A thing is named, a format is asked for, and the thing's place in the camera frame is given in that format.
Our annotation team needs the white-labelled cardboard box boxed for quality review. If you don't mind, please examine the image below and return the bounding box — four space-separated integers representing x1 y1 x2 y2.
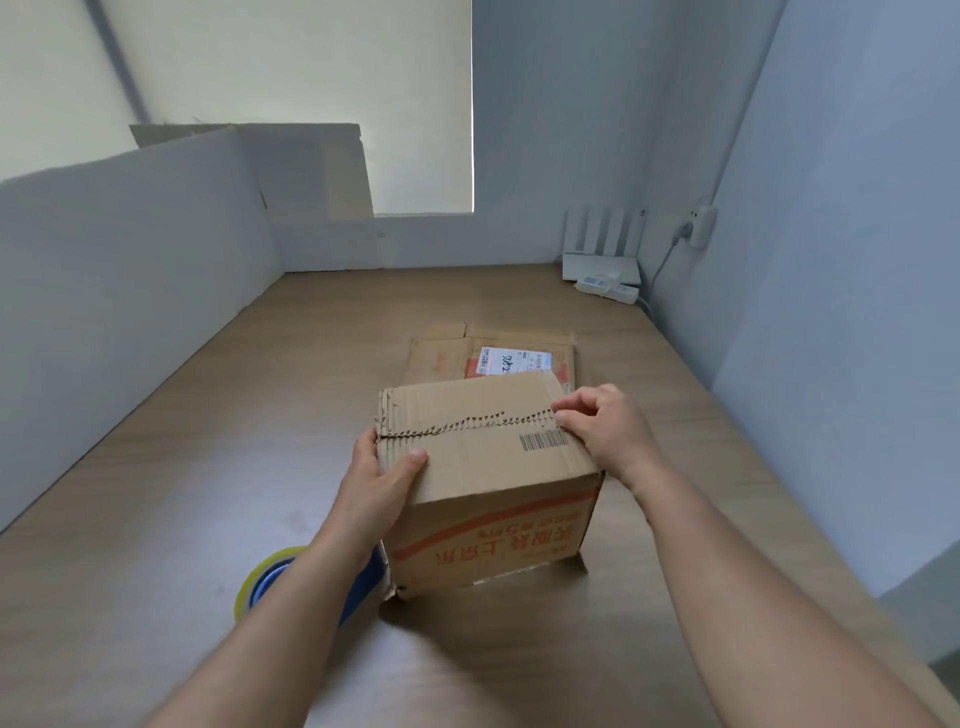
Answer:
402 322 580 393

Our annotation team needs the person's right hand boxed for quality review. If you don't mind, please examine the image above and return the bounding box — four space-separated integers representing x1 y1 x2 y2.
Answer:
551 383 667 495

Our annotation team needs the red-printed cardboard box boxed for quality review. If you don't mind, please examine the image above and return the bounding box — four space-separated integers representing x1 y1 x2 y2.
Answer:
374 369 607 603

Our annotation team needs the white router with antennas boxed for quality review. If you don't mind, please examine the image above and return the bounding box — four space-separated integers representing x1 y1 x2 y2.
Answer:
560 206 649 288

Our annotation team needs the person's right forearm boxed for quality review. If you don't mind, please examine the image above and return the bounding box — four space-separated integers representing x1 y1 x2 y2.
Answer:
628 461 943 728

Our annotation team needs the grey power cable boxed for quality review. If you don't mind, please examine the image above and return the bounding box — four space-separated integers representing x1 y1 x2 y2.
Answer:
639 223 695 318

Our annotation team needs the person's left hand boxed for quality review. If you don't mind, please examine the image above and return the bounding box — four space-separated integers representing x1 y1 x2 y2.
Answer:
320 427 430 560

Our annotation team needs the person's left forearm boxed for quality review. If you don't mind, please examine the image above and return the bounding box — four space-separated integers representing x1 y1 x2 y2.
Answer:
146 528 385 728

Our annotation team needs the bright window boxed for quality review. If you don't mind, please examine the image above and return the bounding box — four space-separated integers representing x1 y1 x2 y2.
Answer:
0 0 476 220

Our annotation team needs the blue tape dispenser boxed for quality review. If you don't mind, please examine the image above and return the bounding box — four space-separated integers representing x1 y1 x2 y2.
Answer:
251 543 393 630

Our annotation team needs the clear yellowish tape roll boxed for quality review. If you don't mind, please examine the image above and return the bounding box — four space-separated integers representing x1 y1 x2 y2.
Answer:
233 545 309 625

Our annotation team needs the white power strip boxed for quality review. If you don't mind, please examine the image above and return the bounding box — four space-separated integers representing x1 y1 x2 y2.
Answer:
573 273 641 306

